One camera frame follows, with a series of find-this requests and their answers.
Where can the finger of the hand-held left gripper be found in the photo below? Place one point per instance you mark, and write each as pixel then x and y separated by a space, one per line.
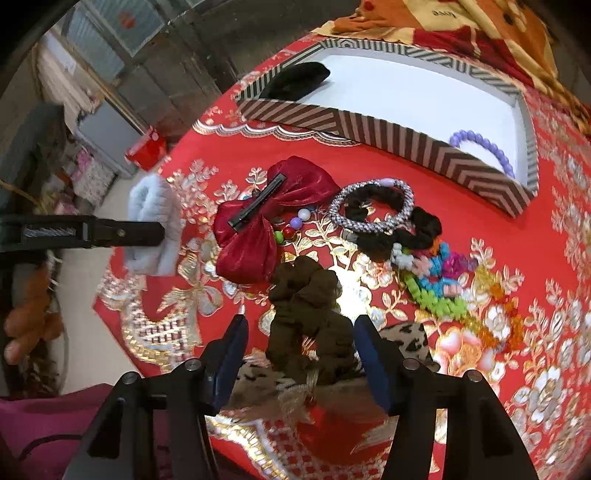
pixel 129 233

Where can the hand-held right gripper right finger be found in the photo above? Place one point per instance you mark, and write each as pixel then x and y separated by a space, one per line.
pixel 374 364

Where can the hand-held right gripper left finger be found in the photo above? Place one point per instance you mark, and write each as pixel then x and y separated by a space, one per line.
pixel 231 355

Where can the light blue fluffy headband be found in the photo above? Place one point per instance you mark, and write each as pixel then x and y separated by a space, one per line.
pixel 154 203

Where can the leopard print ribbon scrunchie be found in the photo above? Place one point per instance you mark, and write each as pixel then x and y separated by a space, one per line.
pixel 406 339

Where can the brown scrunchie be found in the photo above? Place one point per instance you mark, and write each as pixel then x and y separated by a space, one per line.
pixel 304 318

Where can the red satin bow hair clip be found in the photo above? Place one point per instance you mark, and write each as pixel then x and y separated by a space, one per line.
pixel 258 249

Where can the black scrunchie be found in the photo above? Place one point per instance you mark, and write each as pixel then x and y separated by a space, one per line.
pixel 420 230

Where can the striped cardboard box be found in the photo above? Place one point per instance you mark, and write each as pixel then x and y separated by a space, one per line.
pixel 415 101

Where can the person's left hand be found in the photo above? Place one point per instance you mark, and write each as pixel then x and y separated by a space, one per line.
pixel 30 318

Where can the red gift box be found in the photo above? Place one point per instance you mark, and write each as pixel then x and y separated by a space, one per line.
pixel 147 150

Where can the grey cabinet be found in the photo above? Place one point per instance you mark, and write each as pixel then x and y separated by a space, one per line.
pixel 108 134

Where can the red floral tablecloth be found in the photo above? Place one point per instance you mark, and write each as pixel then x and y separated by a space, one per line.
pixel 508 226

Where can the magenta clothing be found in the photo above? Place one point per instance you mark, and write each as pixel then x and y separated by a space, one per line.
pixel 41 420

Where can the black fabric headband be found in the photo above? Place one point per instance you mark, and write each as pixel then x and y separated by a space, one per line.
pixel 295 81

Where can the orange printed blanket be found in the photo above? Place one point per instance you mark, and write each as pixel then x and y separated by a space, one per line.
pixel 485 27

